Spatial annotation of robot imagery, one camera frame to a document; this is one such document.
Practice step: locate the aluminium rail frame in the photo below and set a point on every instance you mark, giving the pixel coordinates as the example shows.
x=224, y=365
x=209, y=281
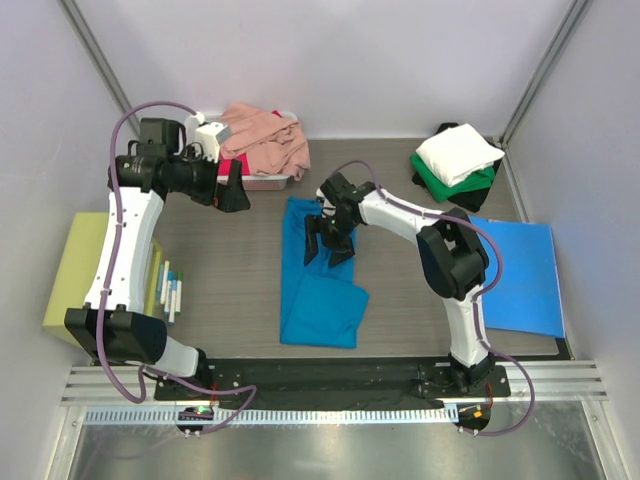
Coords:
x=283, y=386

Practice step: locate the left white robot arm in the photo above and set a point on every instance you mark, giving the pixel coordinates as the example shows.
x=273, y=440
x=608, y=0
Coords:
x=169, y=157

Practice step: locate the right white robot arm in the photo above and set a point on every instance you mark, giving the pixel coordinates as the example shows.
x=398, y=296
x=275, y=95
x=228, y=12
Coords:
x=453, y=260

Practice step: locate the white folded t shirt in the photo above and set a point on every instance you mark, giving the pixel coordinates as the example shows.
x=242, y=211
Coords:
x=456, y=153

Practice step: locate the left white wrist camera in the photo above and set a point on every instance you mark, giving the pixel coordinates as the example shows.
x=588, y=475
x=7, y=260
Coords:
x=211, y=133

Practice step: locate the green folded t shirt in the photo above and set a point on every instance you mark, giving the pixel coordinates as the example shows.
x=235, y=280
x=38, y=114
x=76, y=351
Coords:
x=450, y=187

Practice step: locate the white plastic basket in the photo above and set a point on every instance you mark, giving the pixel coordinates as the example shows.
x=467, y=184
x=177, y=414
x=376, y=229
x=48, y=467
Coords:
x=190, y=125

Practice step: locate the blue folder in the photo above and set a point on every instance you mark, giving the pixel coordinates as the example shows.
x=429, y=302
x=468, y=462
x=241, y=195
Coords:
x=527, y=297

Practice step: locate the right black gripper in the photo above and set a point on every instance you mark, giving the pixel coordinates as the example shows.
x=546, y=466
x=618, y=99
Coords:
x=343, y=249

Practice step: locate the red t shirt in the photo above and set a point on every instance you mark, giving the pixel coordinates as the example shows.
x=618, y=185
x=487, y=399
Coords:
x=253, y=182

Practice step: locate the white slotted cable duct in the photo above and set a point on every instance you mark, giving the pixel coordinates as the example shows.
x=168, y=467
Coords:
x=198, y=415

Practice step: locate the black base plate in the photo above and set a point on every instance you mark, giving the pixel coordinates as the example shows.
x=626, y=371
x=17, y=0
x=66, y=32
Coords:
x=474, y=415

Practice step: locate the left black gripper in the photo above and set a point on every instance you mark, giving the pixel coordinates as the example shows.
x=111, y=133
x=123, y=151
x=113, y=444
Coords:
x=226, y=198

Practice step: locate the blue t shirt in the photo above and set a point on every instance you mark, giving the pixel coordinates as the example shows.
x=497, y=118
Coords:
x=320, y=306

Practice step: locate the pink t shirt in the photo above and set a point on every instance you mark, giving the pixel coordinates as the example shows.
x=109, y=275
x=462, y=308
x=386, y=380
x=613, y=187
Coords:
x=272, y=144

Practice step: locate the black folded t shirt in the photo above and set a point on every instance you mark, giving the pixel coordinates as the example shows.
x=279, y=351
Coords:
x=470, y=200

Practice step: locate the yellow green box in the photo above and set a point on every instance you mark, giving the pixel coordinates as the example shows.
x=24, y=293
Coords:
x=76, y=271

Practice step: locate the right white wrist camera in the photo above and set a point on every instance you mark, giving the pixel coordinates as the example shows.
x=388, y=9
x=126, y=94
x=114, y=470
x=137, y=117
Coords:
x=322, y=200

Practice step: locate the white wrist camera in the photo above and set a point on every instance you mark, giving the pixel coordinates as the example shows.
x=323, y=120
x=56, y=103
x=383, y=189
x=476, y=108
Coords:
x=322, y=200
x=211, y=133

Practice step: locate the white marker pens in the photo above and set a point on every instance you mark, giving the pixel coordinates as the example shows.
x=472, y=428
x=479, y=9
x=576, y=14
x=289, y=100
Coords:
x=169, y=291

